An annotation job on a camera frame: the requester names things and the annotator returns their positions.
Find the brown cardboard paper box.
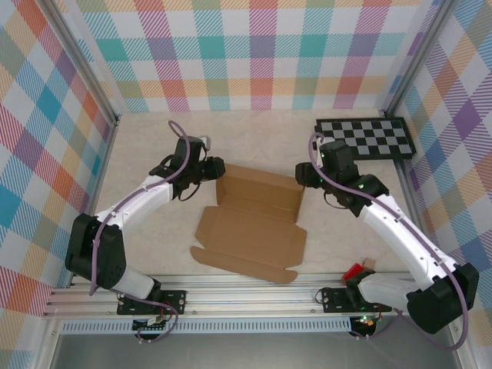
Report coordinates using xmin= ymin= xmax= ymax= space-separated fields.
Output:
xmin=190 ymin=161 xmax=308 ymax=284

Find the aluminium side rail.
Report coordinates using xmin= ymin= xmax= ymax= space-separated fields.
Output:
xmin=67 ymin=115 xmax=121 ymax=288
xmin=384 ymin=109 xmax=443 ymax=284

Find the black grey checkerboard panel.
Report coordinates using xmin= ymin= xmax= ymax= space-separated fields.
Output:
xmin=315 ymin=118 xmax=416 ymax=162

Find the aluminium frame post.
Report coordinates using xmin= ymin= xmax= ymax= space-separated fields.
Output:
xmin=38 ymin=0 xmax=122 ymax=128
xmin=379 ymin=0 xmax=457 ymax=118

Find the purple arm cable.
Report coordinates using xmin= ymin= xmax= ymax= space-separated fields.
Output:
xmin=88 ymin=121 xmax=193 ymax=344
xmin=309 ymin=132 xmax=473 ymax=351

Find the slotted grey cable duct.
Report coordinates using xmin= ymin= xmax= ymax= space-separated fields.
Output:
xmin=61 ymin=321 xmax=353 ymax=334

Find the aluminium front rail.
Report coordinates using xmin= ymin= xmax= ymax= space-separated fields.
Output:
xmin=42 ymin=271 xmax=468 ymax=320

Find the small electronics board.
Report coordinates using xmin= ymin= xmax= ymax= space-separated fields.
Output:
xmin=132 ymin=314 xmax=171 ymax=333
xmin=352 ymin=314 xmax=377 ymax=336

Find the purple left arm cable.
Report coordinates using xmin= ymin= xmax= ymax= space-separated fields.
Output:
xmin=88 ymin=121 xmax=193 ymax=344

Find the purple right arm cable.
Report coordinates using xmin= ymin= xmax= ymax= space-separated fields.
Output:
xmin=309 ymin=132 xmax=473 ymax=351

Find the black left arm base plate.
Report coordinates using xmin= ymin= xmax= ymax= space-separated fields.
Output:
xmin=117 ymin=288 xmax=188 ymax=316

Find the red block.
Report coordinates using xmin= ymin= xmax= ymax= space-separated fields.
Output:
xmin=343 ymin=263 xmax=366 ymax=281

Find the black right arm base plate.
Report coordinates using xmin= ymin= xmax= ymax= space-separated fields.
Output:
xmin=321 ymin=287 xmax=392 ymax=314

